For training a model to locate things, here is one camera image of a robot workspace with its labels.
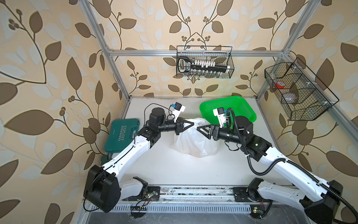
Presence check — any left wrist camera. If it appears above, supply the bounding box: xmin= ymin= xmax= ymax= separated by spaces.
xmin=171 ymin=102 xmax=186 ymax=123

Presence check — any green tool case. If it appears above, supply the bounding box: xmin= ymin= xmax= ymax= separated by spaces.
xmin=104 ymin=119 xmax=140 ymax=154

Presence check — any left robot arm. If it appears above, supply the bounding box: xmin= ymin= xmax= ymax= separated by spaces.
xmin=84 ymin=103 xmax=194 ymax=213

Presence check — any right wire basket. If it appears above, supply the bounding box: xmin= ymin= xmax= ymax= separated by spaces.
xmin=264 ymin=58 xmax=339 ymax=121

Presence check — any printed white plastic bag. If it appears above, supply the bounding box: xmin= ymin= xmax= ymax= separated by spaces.
xmin=170 ymin=118 xmax=219 ymax=158

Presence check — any back wire basket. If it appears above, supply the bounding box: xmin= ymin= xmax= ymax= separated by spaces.
xmin=176 ymin=45 xmax=235 ymax=79

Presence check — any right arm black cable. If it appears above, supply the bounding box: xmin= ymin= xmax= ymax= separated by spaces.
xmin=226 ymin=107 xmax=358 ymax=224

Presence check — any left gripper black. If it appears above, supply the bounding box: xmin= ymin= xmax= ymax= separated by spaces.
xmin=156 ymin=117 xmax=193 ymax=136

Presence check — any wire basket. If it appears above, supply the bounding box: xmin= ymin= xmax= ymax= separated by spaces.
xmin=176 ymin=45 xmax=235 ymax=79
xmin=264 ymin=58 xmax=339 ymax=121

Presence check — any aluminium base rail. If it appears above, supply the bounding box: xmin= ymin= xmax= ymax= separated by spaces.
xmin=111 ymin=184 xmax=314 ymax=205

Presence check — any green plastic basket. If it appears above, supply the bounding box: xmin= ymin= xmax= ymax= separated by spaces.
xmin=199 ymin=96 xmax=257 ymax=125

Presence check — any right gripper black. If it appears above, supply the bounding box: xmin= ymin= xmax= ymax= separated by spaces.
xmin=198 ymin=123 xmax=245 ymax=146

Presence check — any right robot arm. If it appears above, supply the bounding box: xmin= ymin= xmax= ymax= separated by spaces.
xmin=197 ymin=116 xmax=343 ymax=224

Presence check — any red tape roll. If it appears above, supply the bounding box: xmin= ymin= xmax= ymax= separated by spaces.
xmin=276 ymin=81 xmax=286 ymax=89

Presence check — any black white tool set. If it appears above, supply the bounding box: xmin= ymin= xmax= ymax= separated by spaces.
xmin=176 ymin=57 xmax=232 ymax=73

